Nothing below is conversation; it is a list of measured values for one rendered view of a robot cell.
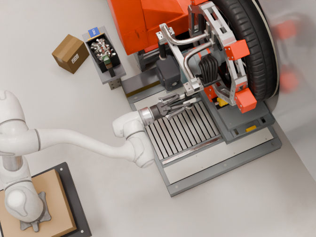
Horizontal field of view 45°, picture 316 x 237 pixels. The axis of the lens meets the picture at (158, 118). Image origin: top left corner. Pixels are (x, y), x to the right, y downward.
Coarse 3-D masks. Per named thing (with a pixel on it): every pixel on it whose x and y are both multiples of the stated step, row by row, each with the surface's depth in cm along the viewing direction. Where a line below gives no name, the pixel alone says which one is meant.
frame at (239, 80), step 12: (192, 12) 200; (204, 12) 181; (216, 12) 180; (192, 24) 212; (216, 24) 177; (192, 36) 221; (216, 36) 179; (228, 36) 174; (228, 60) 177; (240, 60) 178; (240, 72) 181; (240, 84) 182; (228, 96) 204
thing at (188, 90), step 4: (200, 80) 185; (184, 84) 185; (188, 84) 185; (200, 84) 184; (184, 88) 186; (188, 88) 184; (200, 88) 186; (188, 92) 184; (192, 92) 186; (196, 92) 188
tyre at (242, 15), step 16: (208, 0) 194; (224, 0) 176; (240, 0) 174; (256, 0) 173; (240, 16) 171; (256, 16) 172; (240, 32) 172; (256, 32) 170; (256, 48) 171; (272, 48) 173; (256, 64) 174; (272, 64) 177; (224, 80) 226; (256, 80) 179; (272, 80) 182; (256, 96) 189
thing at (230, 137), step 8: (200, 96) 276; (208, 104) 268; (216, 112) 265; (216, 120) 260; (256, 120) 260; (264, 120) 256; (272, 120) 256; (224, 128) 260; (240, 128) 258; (248, 128) 254; (256, 128) 256; (224, 136) 256; (232, 136) 257; (240, 136) 257
